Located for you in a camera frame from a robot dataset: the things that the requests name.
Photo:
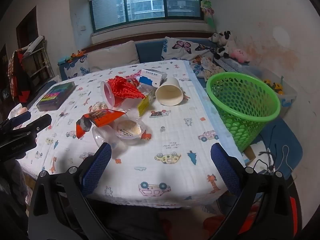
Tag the orange toy animal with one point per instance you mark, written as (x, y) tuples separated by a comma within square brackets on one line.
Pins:
[(78, 54)]

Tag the blue and green toy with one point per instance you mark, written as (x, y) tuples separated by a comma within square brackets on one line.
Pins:
[(64, 59)]

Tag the round clear lidded container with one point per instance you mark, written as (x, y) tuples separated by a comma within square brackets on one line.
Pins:
[(130, 128)]

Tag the yellow toy vehicles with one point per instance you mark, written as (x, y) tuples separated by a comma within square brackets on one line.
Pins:
[(273, 86)]

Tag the small butterfly print pillow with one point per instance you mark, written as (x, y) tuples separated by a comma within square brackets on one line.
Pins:
[(75, 67)]

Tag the blue striped cloth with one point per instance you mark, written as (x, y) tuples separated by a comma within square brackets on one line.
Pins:
[(232, 63)]

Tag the white paper cup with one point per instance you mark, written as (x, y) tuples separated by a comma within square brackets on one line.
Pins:
[(168, 92)]

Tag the beige pillow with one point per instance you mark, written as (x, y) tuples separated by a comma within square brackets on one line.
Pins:
[(112, 56)]

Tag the black and white cow plush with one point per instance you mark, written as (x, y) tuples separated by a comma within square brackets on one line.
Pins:
[(225, 45)]

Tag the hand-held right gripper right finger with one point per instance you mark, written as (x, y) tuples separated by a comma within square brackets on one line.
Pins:
[(225, 167)]

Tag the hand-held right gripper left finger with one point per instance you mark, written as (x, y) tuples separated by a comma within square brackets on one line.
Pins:
[(100, 166)]

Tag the metal shelf rack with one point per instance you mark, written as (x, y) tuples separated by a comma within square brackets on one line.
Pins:
[(37, 60)]

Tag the blue and white carton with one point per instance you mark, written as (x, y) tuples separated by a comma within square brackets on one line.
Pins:
[(151, 77)]

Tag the pink plush toy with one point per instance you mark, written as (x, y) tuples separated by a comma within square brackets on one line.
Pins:
[(240, 55)]

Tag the red and black hanging clothes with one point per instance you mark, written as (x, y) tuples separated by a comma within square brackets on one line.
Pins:
[(17, 77)]

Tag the clear plastic cup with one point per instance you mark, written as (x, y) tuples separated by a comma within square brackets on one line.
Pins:
[(147, 90), (102, 137)]

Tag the white box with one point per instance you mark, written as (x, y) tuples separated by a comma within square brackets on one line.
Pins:
[(260, 166)]

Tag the blue floor mat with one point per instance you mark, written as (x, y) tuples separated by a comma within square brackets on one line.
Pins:
[(287, 135)]

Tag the person's left forearm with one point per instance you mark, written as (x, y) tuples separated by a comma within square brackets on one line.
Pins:
[(13, 177)]

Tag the green framed window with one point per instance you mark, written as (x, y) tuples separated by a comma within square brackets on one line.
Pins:
[(147, 7)]

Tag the green plastic basket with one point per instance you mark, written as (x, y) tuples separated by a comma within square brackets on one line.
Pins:
[(270, 97)]

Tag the orange snack wrapper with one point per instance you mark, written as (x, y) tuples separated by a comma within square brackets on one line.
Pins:
[(100, 118)]

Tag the beige patterned garment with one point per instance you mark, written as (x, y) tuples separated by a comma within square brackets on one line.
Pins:
[(212, 68)]

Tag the white printed blanket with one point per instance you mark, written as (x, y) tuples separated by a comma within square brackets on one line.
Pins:
[(175, 140)]

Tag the colourful pinwheel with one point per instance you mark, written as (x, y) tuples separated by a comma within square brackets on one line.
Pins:
[(207, 8)]

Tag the clear storage bin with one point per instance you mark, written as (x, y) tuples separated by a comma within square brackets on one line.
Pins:
[(287, 97)]

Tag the dark box with colourful lid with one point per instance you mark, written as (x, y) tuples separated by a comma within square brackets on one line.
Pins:
[(56, 96)]

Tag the large butterfly print pillow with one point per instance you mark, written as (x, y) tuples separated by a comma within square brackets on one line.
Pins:
[(182, 48)]

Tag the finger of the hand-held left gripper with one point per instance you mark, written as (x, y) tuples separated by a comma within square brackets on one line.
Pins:
[(22, 117), (37, 126)]

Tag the red printed cup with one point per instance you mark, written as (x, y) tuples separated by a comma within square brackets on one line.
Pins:
[(125, 88)]

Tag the peach soft object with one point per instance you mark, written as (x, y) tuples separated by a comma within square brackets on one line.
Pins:
[(21, 110)]

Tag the blue sofa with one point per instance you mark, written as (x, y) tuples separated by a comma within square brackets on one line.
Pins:
[(148, 51)]

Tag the dark wooden door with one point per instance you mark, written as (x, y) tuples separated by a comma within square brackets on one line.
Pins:
[(26, 27)]

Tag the yellow packet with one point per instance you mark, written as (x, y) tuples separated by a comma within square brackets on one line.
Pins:
[(145, 105)]

